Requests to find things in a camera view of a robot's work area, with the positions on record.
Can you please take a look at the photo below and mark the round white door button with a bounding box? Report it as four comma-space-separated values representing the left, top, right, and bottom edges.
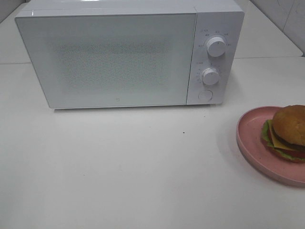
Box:
198, 90, 213, 101

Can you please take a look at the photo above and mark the white timer knob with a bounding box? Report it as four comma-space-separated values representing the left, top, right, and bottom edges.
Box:
201, 68, 220, 85

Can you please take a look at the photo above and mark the pink plate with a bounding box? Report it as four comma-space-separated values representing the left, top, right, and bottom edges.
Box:
236, 106, 305, 188

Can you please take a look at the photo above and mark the toy burger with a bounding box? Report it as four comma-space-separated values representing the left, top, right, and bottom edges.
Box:
261, 105, 305, 163

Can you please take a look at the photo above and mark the white microwave door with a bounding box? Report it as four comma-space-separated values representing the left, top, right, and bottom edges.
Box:
16, 14, 196, 109

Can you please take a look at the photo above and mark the white microwave oven body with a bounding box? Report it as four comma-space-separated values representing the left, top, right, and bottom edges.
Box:
15, 0, 244, 105

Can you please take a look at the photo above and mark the upper white power knob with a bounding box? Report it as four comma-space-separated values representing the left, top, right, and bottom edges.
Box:
205, 35, 226, 57

